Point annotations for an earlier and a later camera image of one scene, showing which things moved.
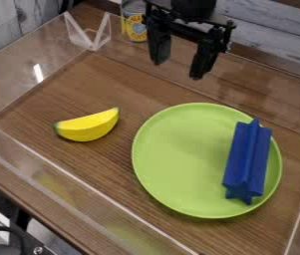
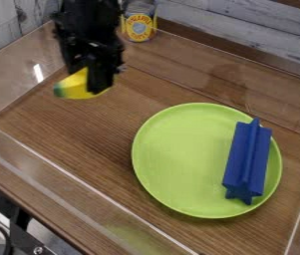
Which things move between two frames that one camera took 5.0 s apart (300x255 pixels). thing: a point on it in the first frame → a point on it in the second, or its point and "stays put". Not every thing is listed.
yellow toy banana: [88, 127] → [74, 86]
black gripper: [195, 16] → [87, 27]
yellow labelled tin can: [133, 22] stays put
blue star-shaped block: [246, 160] stays put
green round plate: [178, 155] stays put
